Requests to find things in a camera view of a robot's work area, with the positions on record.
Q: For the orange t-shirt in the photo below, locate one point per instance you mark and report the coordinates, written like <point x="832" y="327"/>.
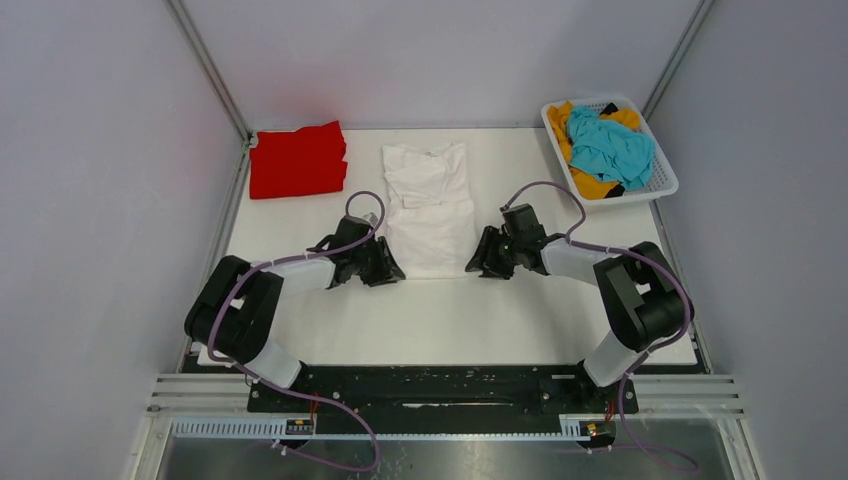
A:
<point x="587" y="186"/>

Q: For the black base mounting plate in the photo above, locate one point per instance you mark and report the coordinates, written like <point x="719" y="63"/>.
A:
<point x="443" y="400"/>

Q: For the teal t-shirt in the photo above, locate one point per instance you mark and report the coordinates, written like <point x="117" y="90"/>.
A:
<point x="611" y="147"/>

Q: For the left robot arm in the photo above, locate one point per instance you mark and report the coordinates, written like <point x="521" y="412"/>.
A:
<point x="235" y="310"/>

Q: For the white t-shirt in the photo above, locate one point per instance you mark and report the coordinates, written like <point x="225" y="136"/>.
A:
<point x="430" y="226"/>

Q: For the folded red t-shirt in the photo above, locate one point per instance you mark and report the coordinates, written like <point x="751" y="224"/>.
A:
<point x="305" y="162"/>

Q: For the white plastic basket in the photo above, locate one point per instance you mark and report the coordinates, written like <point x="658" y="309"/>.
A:
<point x="663" y="181"/>

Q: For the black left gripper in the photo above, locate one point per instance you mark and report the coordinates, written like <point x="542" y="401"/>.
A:
<point x="387" y="271"/>

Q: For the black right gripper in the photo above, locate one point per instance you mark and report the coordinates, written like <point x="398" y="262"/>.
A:
<point x="485" y="254"/>

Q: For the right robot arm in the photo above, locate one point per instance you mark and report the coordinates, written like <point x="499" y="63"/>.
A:
<point x="643" y="300"/>

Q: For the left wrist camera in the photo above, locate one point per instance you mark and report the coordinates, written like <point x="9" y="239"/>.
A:
<point x="372" y="220"/>

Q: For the white slotted cable duct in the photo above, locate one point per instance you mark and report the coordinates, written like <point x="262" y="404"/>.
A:
<point x="286" y="429"/>

